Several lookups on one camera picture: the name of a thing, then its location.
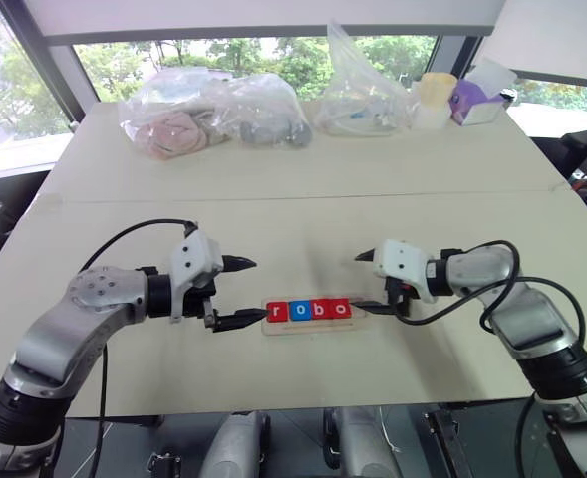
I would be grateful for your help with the black table leg frame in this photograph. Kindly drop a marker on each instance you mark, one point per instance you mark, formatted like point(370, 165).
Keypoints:
point(445, 443)

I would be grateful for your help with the red letter tile r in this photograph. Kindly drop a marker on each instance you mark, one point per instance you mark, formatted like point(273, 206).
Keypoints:
point(276, 311)

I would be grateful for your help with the red letter tile b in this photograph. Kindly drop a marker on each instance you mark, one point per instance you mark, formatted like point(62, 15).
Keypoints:
point(320, 309)

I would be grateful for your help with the red letter tile o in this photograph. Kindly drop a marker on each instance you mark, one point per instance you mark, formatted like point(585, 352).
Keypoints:
point(340, 308)

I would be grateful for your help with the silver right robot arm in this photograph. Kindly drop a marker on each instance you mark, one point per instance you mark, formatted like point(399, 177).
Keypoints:
point(532, 318)

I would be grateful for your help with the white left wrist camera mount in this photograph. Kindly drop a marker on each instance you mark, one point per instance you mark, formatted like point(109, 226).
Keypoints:
point(191, 259)

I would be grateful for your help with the purple tissue box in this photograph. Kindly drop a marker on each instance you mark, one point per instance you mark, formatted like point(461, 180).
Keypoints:
point(475, 102)

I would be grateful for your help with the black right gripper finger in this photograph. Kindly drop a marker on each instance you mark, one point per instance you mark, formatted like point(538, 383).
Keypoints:
point(378, 309)
point(369, 255)

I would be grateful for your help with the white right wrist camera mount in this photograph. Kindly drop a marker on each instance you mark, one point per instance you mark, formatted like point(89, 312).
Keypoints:
point(402, 259)

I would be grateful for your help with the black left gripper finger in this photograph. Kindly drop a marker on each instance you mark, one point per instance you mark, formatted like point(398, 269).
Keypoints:
point(238, 264)
point(238, 318)

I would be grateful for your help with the dark window frame post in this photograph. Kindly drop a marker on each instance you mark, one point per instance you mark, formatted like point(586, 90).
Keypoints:
point(49, 65)
point(460, 57)

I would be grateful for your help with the wooden letter tile tray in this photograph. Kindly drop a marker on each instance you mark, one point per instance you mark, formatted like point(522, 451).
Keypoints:
point(313, 328)

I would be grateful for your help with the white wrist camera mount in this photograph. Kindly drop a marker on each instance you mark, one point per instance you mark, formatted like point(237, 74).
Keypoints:
point(191, 259)
point(402, 259)

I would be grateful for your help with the plastic bag with grey items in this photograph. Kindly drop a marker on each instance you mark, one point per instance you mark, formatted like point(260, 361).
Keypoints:
point(273, 119)

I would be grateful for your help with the silver rounded robot leg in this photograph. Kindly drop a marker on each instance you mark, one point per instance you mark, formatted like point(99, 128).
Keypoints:
point(360, 443)
point(238, 443)

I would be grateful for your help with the plastic bag with pink plush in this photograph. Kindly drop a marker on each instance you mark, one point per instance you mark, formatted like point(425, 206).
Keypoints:
point(173, 129)

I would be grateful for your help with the blue letter tile o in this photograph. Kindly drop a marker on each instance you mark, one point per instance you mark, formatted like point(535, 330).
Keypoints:
point(299, 310)

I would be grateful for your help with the yellow and white cup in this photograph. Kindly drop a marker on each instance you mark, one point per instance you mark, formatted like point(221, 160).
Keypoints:
point(432, 99)

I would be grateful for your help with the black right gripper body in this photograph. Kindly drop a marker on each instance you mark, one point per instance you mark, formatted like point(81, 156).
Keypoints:
point(400, 295)

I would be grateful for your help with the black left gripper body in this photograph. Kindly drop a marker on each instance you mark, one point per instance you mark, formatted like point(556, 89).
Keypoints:
point(198, 305)

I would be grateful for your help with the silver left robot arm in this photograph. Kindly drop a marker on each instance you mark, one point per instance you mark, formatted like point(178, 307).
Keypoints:
point(98, 299)

